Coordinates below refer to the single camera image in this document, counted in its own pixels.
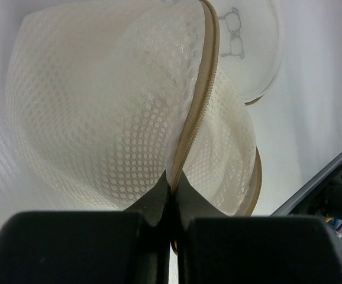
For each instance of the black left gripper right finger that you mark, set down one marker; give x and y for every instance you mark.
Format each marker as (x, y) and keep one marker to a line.
(215, 248)

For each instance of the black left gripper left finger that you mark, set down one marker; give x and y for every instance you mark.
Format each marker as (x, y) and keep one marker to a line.
(129, 246)

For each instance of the white mesh laundry bag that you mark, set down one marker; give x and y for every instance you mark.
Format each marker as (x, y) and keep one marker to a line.
(105, 97)

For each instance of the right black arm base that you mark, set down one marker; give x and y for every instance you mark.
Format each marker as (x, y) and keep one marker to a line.
(327, 201)

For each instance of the aluminium mounting rail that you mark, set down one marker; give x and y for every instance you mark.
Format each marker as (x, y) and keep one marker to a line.
(308, 188)

